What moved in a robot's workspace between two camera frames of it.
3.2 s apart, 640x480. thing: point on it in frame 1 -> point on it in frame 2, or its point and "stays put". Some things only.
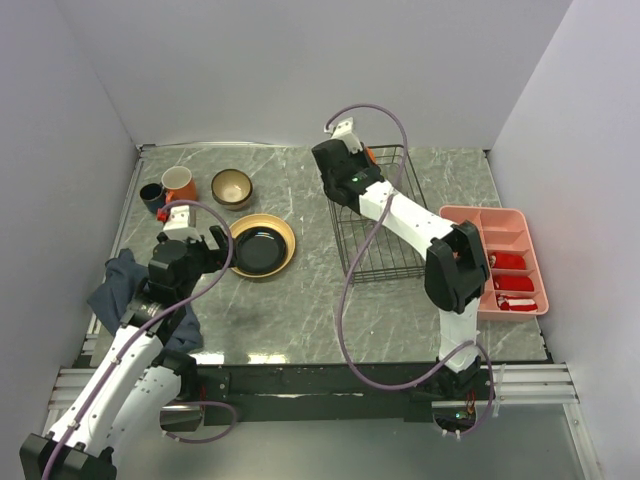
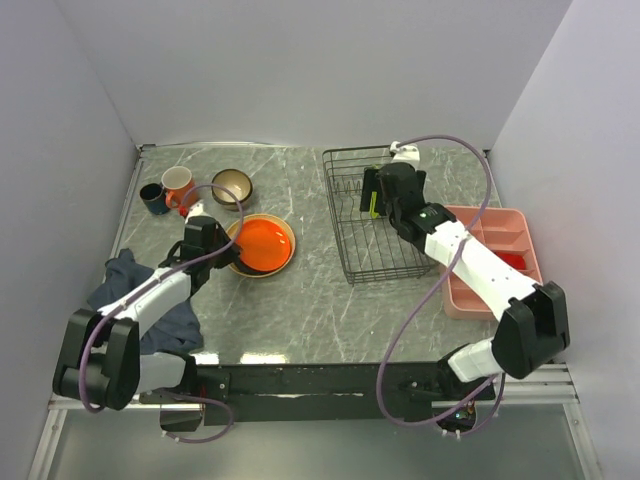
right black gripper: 363,156 -> 371,183
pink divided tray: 516,289 stays put
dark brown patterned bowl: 232,189 stays put
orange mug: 179,184 stays put
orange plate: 371,154 -> 264,245
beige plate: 266,220 stays put
